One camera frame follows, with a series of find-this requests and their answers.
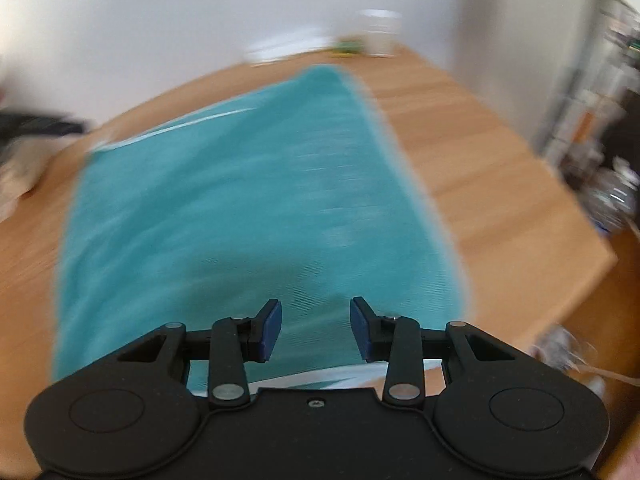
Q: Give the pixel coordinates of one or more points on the teal microfibre towel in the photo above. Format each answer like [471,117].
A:
[296,192]

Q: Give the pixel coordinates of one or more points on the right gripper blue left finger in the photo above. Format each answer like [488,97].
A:
[235,341]

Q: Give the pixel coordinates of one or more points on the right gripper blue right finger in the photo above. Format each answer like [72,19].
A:
[396,341]

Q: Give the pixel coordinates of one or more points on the white pill bottle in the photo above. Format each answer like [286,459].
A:
[379,31]

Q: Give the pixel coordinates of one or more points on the green yellow round tin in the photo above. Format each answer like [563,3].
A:
[347,46]

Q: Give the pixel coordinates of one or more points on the cream tumbler red lid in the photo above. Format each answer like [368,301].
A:
[23,162]

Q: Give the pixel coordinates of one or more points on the large clear plastic bottle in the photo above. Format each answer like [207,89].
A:
[610,197]

